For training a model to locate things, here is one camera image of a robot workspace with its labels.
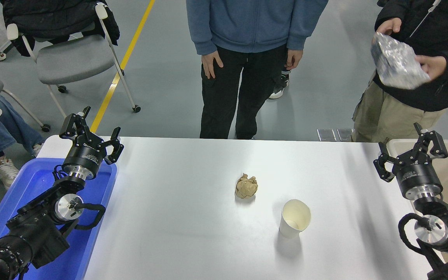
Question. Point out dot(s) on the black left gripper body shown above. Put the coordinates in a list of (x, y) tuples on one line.
[(84, 155)]

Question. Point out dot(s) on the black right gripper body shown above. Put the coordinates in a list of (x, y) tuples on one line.
[(416, 177)]

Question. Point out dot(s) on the white paper cup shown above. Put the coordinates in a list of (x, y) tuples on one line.
[(294, 219)]

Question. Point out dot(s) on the person's left hand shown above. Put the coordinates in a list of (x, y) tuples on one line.
[(434, 66), (294, 58)]

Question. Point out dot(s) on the person's right hand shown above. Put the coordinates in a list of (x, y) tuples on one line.
[(390, 25), (211, 64)]

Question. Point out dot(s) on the blue plastic tray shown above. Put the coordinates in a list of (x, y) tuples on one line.
[(95, 202)]

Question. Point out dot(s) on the metal floor plate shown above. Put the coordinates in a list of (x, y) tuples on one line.
[(344, 135), (326, 135)]

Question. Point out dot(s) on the grey seat rolling chair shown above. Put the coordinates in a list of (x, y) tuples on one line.
[(72, 58)]

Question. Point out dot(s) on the seated person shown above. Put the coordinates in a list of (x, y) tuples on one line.
[(6, 120)]

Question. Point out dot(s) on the black jacket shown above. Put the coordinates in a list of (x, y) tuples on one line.
[(53, 15)]

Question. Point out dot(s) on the crumpled tan paper ball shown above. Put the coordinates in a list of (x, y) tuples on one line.
[(246, 186)]

